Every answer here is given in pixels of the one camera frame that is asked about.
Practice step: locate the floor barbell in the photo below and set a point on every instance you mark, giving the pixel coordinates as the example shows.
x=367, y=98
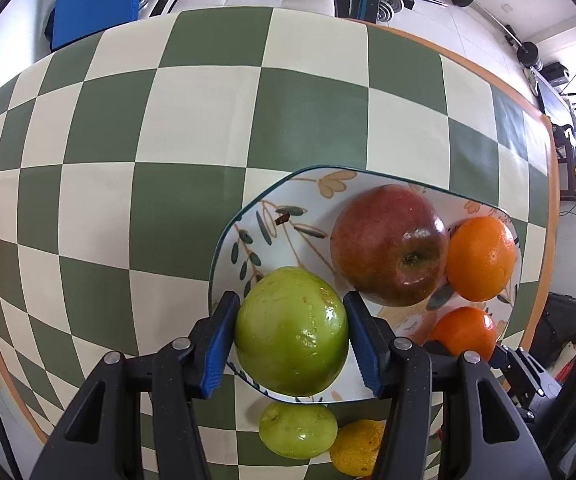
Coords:
x=527, y=52

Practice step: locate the small yellow lemon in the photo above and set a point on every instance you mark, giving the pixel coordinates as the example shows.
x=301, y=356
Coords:
x=357, y=447

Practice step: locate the large green apple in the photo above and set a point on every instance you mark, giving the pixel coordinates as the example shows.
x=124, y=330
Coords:
x=292, y=334

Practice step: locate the red apple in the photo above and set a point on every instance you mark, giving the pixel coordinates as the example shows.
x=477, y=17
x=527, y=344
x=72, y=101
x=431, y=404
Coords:
x=390, y=244

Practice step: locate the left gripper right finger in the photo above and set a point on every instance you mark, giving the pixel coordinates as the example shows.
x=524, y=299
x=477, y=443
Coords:
x=396, y=369

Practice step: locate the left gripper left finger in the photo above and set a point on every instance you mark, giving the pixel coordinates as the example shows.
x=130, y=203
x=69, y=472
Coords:
x=98, y=436

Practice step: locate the green checkered tablecloth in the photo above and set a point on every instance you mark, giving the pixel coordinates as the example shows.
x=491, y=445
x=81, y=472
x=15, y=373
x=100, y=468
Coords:
x=123, y=158

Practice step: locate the bright orange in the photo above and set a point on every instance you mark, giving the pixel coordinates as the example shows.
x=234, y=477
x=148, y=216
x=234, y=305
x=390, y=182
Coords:
x=466, y=329
x=481, y=258

